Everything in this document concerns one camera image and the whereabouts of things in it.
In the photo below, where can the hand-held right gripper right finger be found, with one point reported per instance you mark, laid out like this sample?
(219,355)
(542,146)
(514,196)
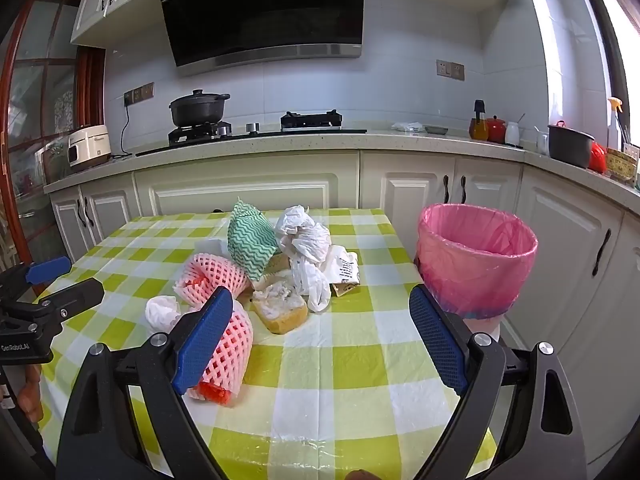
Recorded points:
(440,340)

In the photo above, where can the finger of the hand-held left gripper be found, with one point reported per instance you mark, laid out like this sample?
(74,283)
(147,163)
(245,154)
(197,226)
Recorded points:
(47,267)
(70,295)

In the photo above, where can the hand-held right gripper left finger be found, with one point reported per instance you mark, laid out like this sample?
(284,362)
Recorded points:
(205,340)

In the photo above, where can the white bin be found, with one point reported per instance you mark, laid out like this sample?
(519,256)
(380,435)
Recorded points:
(481,326)

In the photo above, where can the green wavy striped cloth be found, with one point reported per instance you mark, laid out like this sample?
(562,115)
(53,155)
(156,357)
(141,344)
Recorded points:
(250,240)

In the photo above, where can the person's left hand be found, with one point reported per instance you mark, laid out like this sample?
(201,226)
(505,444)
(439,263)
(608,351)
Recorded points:
(31,390)

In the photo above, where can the pink foam fruit net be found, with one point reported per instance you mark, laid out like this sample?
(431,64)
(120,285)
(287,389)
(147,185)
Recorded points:
(227,355)
(215,272)

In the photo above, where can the crumpled white tissue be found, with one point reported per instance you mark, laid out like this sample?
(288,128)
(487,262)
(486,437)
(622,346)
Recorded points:
(162,312)

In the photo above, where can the yellow sponge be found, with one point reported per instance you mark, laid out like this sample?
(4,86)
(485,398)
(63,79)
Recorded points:
(280,312)

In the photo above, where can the brown cardboard scrap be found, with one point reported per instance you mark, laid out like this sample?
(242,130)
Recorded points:
(342,289)

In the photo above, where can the green checkered tablecloth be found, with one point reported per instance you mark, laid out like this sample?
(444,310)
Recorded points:
(325,360)

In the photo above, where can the white rice cooker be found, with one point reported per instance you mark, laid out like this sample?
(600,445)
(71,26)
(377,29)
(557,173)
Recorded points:
(89,145)

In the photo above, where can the crumpled white plastic bag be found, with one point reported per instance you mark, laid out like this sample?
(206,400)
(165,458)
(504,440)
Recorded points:
(305,245)

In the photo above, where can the wooden framed glass door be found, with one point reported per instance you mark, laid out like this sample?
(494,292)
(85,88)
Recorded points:
(30,110)

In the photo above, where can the cream lower kitchen cabinets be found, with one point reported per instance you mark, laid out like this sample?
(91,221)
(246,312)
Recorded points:
(310,180)

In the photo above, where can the small metal tray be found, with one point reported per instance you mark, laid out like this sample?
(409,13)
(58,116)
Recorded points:
(436,129)

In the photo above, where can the black gas stove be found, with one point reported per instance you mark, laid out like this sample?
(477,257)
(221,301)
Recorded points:
(250,134)

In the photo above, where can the clear plastic bag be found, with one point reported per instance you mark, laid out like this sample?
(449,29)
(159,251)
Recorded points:
(407,126)

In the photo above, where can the red teapot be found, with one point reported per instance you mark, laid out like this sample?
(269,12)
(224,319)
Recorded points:
(496,130)

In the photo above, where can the white ceramic jar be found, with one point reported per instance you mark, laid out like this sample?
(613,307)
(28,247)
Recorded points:
(512,135)

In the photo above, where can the oil bottle with black cap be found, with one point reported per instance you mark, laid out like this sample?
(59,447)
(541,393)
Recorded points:
(479,125)

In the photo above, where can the black cooking pot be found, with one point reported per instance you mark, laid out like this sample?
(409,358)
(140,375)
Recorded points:
(197,107)

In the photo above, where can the dark grey pot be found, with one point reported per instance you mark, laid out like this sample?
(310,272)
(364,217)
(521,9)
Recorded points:
(570,147)

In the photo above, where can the patterned yellow bowl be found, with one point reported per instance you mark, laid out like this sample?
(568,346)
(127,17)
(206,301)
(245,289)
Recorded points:
(621,165)

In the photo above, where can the spray bottle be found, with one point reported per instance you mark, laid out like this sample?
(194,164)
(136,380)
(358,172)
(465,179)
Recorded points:
(614,127)

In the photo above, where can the black range hood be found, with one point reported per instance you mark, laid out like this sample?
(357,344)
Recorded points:
(265,5)

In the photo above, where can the kitchen window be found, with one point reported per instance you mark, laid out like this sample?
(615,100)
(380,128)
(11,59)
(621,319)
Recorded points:
(612,25)

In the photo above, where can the wall outlet panel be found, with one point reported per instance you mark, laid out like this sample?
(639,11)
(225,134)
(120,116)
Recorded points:
(139,92)
(450,69)

